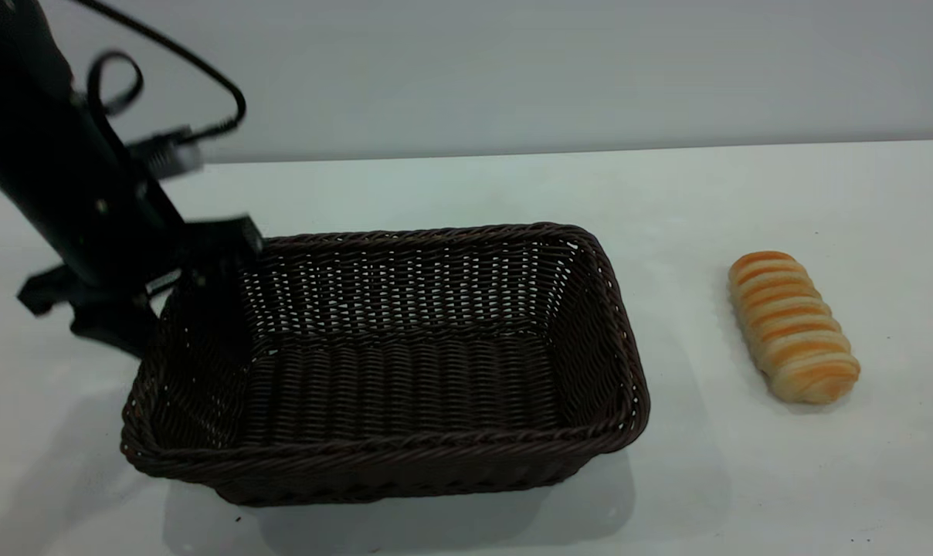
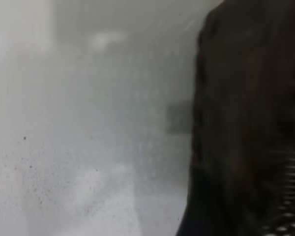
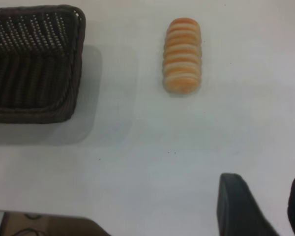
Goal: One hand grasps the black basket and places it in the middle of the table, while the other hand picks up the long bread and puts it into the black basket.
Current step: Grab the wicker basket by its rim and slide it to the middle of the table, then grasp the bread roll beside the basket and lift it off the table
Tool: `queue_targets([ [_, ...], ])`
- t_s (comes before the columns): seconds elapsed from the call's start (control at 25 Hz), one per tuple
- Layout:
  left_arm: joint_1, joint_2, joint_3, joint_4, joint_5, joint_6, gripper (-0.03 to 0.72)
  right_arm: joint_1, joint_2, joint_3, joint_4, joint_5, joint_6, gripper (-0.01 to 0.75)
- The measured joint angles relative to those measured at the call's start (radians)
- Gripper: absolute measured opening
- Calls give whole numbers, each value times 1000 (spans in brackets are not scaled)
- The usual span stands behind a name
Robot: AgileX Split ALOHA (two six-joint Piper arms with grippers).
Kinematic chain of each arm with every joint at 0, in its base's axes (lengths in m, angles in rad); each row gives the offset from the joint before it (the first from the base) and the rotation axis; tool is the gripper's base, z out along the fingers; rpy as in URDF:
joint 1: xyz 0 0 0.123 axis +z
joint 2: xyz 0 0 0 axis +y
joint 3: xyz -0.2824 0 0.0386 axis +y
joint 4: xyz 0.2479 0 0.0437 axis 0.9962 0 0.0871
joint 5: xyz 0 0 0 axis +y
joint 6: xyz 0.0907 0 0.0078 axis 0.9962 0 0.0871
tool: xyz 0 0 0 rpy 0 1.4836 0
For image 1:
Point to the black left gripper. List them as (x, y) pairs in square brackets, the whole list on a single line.
[(88, 208)]

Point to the dark brown wicker basket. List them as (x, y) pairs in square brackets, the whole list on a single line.
[(405, 386)]

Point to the striped golden bread roll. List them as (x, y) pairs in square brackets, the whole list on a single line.
[(791, 328)]

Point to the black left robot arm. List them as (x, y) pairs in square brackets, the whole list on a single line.
[(11, 69)]

